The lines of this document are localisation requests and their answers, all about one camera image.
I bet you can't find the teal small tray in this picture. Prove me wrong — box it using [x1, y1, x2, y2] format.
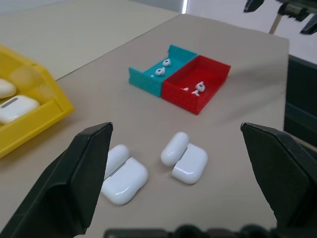
[128, 44, 199, 97]

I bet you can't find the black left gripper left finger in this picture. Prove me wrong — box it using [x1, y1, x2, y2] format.
[0, 121, 114, 238]

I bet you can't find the beige pole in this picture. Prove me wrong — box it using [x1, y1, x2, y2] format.
[268, 13, 283, 35]

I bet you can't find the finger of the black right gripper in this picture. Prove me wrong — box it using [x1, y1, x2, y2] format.
[300, 13, 317, 35]
[243, 0, 264, 13]

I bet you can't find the white charging case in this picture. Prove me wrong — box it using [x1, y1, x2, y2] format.
[100, 144, 149, 206]
[160, 131, 209, 185]

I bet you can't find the yellow plastic bin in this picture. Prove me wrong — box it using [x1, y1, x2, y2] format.
[0, 44, 75, 159]

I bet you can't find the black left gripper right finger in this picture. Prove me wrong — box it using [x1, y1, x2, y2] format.
[240, 121, 317, 228]

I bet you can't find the red plastic box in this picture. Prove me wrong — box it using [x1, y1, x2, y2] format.
[161, 55, 231, 115]

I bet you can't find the black robot stand frame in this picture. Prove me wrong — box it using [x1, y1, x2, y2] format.
[283, 54, 317, 149]

